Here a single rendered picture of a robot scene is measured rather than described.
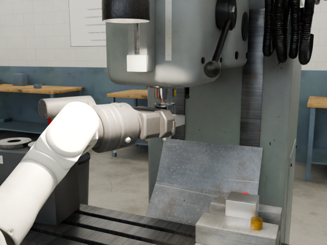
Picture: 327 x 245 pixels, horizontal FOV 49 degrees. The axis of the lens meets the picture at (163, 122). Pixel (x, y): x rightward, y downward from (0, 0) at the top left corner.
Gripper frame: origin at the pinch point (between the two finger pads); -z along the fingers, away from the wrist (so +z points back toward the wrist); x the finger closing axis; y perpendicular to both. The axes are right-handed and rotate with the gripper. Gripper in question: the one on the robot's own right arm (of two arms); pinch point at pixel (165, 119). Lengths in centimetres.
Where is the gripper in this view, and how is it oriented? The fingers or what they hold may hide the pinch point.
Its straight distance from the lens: 77.3
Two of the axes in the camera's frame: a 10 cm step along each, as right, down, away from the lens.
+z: -7.2, 1.1, -6.8
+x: -6.9, -1.3, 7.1
